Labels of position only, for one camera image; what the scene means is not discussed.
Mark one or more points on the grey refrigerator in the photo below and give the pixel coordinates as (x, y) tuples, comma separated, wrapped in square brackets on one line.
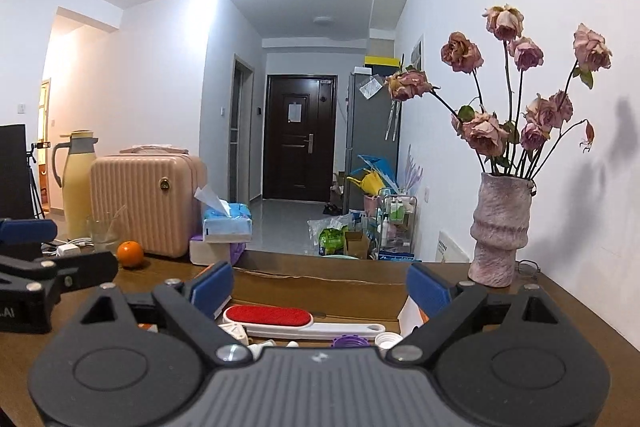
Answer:
[(367, 132)]

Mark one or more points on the red and white lint brush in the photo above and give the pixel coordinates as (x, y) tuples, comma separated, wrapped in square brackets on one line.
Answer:
[(270, 317)]

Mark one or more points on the red cardboard box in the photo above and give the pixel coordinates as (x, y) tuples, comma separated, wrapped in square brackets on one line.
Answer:
[(320, 292)]

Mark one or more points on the small white bottle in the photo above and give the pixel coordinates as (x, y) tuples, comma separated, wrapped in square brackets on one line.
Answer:
[(262, 343)]

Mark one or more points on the pink ribbed suitcase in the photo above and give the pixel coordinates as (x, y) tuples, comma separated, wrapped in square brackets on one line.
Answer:
[(150, 202)]

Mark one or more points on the dark brown door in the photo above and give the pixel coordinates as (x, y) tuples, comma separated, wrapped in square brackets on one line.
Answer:
[(300, 142)]

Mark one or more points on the black paper bag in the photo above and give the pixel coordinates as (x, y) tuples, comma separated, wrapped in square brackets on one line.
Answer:
[(12, 172)]

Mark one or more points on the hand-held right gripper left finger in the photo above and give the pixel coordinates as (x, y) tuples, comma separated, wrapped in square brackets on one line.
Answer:
[(212, 289)]

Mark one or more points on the yellow watering can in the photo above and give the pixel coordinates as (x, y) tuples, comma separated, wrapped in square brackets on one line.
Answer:
[(367, 182)]

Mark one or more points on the purple and white tissue package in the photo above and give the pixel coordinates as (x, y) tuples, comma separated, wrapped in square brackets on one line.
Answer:
[(215, 252)]

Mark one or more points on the eyeglasses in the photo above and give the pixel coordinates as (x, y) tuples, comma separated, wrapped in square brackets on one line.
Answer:
[(530, 267)]

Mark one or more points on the green plastic bag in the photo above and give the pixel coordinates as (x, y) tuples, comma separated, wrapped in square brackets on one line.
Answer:
[(330, 237)]

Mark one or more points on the phone tripod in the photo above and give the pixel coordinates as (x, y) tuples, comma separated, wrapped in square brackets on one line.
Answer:
[(36, 179)]

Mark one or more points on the white power adapter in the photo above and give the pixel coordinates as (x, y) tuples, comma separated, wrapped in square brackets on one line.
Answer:
[(68, 250)]

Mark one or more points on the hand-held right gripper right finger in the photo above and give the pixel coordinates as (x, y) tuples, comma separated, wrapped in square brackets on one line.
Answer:
[(427, 288)]

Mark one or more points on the beige charger plug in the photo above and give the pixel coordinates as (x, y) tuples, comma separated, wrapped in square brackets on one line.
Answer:
[(235, 332)]

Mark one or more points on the yellow thermos jug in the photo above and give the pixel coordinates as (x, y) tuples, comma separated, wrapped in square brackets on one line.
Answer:
[(80, 187)]

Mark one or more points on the dried pink roses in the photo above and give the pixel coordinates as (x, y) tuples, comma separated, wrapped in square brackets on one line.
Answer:
[(485, 129)]

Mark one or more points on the clear glass cup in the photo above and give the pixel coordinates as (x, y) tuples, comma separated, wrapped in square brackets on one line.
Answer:
[(102, 232)]

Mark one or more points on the folded umbrella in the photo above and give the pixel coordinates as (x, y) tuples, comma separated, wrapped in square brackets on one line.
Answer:
[(392, 122)]

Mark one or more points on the purple bottle cap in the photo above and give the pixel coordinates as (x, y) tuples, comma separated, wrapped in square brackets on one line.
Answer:
[(352, 341)]

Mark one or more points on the yellow box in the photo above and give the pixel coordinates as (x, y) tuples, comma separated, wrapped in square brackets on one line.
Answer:
[(382, 64)]

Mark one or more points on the pink textured vase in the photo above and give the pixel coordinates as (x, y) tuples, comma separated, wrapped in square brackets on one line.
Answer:
[(500, 227)]

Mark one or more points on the small brown cardboard box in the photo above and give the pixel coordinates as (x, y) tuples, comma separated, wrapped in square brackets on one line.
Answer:
[(356, 244)]

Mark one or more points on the blue folding rack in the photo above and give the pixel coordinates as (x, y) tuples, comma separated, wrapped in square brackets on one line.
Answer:
[(380, 164)]

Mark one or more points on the white wall heater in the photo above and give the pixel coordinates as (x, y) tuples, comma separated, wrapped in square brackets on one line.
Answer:
[(450, 249)]

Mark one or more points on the wall picture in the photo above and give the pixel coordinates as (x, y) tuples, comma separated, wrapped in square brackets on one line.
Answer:
[(417, 49)]

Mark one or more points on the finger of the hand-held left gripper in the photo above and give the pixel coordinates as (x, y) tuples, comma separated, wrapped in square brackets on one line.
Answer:
[(85, 267), (27, 231)]

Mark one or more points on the white bottle cap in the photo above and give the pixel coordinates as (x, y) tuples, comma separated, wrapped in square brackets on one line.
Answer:
[(387, 341)]

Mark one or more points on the orange fruit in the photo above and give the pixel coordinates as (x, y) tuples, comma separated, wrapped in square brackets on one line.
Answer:
[(130, 254)]

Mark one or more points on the blue tissue pack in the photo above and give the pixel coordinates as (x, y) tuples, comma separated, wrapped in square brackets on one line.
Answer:
[(227, 222)]

